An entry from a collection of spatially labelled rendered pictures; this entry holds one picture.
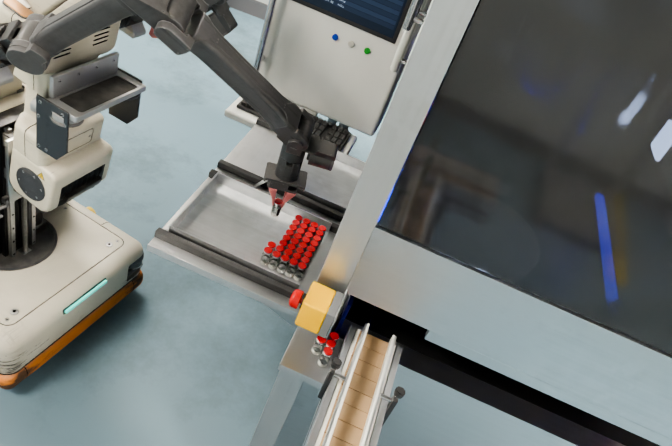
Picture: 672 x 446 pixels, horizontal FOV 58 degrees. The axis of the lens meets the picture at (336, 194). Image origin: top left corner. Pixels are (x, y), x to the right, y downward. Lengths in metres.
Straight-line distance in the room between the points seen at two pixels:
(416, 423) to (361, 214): 0.61
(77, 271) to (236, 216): 0.79
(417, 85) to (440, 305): 0.48
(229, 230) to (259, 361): 0.96
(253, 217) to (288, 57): 0.80
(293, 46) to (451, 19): 1.28
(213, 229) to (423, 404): 0.66
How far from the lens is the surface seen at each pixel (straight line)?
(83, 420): 2.23
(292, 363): 1.34
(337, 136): 2.14
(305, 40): 2.19
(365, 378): 1.31
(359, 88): 2.19
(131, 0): 1.13
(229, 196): 1.66
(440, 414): 1.53
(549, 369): 1.37
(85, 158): 1.84
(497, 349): 1.34
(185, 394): 2.29
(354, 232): 1.21
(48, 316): 2.13
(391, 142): 1.08
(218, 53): 1.18
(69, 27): 1.29
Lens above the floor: 1.94
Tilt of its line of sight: 36 degrees down
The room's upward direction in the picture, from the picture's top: 21 degrees clockwise
